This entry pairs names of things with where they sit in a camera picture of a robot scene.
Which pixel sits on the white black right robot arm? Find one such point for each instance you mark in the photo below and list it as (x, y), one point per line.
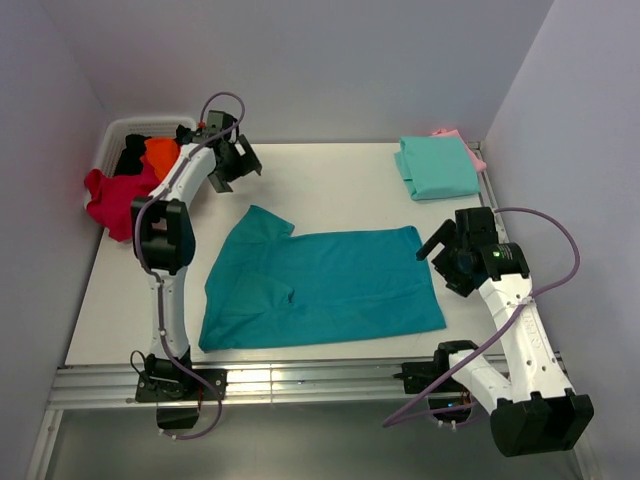
(514, 375)

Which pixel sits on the white plastic laundry basket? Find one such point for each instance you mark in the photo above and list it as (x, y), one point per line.
(114, 140)

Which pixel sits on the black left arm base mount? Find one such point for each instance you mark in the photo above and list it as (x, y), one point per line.
(178, 406)

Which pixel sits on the magenta t shirt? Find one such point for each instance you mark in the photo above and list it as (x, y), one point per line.
(111, 199)

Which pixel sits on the teal t shirt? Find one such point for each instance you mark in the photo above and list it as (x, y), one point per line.
(272, 288)

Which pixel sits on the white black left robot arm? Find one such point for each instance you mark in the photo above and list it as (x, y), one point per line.
(164, 240)

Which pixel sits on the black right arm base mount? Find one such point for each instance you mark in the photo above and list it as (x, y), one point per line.
(416, 376)

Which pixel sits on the folded mint t shirt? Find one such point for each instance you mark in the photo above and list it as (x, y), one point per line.
(436, 168)

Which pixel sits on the black t shirt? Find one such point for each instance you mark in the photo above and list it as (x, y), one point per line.
(129, 162)

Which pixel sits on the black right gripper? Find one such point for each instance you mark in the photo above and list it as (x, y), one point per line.
(461, 283)

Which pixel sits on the orange t shirt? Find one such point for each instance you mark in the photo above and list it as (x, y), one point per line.
(160, 155)

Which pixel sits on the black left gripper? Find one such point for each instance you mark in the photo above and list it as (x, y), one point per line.
(247, 165)

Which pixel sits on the folded pink t shirt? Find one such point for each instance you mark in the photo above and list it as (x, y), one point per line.
(479, 165)

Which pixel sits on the aluminium table edge rail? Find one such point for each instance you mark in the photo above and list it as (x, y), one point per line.
(114, 386)

